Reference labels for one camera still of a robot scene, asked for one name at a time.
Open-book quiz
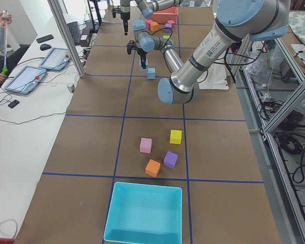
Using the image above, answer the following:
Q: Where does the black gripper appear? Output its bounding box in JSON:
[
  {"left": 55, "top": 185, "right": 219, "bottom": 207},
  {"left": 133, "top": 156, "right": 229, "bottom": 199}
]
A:
[
  {"left": 127, "top": 40, "right": 147, "bottom": 69},
  {"left": 112, "top": 7, "right": 130, "bottom": 35}
]

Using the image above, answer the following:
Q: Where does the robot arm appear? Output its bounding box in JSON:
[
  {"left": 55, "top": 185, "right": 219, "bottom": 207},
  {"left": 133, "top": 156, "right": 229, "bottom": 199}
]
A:
[
  {"left": 127, "top": 0, "right": 291, "bottom": 104},
  {"left": 111, "top": 0, "right": 182, "bottom": 36}
]

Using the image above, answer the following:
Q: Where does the magenta block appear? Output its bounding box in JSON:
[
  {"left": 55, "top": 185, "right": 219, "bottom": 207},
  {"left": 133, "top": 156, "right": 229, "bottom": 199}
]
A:
[
  {"left": 145, "top": 19, "right": 153, "bottom": 30},
  {"left": 167, "top": 20, "right": 175, "bottom": 28}
]

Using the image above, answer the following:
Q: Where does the orange block right side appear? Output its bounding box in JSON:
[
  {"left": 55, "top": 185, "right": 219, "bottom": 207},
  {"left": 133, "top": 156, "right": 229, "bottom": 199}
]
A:
[{"left": 150, "top": 22, "right": 160, "bottom": 32}]

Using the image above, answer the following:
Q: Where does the orange block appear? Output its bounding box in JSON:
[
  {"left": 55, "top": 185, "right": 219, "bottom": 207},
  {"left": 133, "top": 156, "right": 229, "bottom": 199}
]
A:
[
  {"left": 145, "top": 159, "right": 161, "bottom": 177},
  {"left": 150, "top": 22, "right": 160, "bottom": 32}
]

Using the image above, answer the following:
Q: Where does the pink plastic tray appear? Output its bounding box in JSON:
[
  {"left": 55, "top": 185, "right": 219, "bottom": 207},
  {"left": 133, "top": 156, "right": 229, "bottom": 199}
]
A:
[{"left": 150, "top": 7, "right": 178, "bottom": 24}]

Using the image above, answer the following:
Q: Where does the magenta block right side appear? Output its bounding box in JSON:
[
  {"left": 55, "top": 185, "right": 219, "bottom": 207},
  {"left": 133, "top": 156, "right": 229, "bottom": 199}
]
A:
[{"left": 167, "top": 20, "right": 175, "bottom": 28}]

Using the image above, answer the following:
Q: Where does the far teach pendant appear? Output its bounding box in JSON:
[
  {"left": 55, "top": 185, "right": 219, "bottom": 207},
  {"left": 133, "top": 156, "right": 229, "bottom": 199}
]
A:
[{"left": 39, "top": 48, "right": 71, "bottom": 71}]

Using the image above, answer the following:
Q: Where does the teach pendant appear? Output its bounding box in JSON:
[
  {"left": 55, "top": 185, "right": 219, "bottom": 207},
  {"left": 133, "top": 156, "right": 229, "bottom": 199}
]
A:
[
  {"left": 4, "top": 66, "right": 47, "bottom": 95},
  {"left": 39, "top": 48, "right": 71, "bottom": 71}
]

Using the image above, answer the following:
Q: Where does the yellow foam block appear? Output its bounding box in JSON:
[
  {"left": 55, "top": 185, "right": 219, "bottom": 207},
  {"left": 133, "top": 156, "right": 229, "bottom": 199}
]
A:
[{"left": 169, "top": 130, "right": 182, "bottom": 145}]

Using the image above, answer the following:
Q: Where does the light pink foam block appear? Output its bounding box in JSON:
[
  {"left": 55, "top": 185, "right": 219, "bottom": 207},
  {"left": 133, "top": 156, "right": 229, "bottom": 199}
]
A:
[{"left": 139, "top": 138, "right": 152, "bottom": 154}]

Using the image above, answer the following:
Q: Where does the purple block left side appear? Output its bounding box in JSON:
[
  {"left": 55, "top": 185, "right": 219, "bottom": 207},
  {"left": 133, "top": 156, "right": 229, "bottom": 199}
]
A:
[{"left": 163, "top": 151, "right": 178, "bottom": 169}]

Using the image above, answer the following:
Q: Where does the orange block left side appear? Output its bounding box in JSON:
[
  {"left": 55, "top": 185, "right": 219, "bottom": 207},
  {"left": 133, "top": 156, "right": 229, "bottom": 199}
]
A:
[{"left": 145, "top": 159, "right": 161, "bottom": 177}]

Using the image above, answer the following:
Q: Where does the near teach pendant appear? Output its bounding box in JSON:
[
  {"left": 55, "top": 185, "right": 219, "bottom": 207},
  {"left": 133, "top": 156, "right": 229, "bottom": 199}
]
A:
[{"left": 4, "top": 66, "right": 47, "bottom": 95}]

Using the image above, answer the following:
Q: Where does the cyan plastic bin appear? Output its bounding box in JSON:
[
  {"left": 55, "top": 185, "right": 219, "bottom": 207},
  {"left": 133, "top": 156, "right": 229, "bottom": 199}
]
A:
[{"left": 103, "top": 182, "right": 182, "bottom": 243}]

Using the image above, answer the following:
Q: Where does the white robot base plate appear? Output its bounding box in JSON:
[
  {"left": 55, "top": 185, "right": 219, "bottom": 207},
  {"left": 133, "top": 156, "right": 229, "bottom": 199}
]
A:
[{"left": 197, "top": 63, "right": 229, "bottom": 90}]

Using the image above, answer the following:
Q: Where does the aluminium frame post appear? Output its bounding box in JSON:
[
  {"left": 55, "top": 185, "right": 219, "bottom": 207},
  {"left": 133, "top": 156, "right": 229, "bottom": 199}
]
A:
[{"left": 48, "top": 0, "right": 85, "bottom": 78}]

